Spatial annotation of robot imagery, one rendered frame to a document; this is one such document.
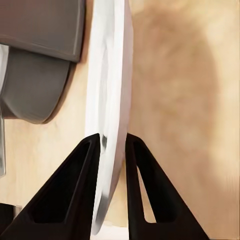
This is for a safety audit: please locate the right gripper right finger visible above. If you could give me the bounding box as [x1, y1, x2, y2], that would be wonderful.
[125, 133, 210, 240]

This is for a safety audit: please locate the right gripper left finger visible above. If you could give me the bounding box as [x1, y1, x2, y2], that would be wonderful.
[0, 133, 101, 240]

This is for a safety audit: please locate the saucer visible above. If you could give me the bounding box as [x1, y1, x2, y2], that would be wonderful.
[85, 0, 134, 236]

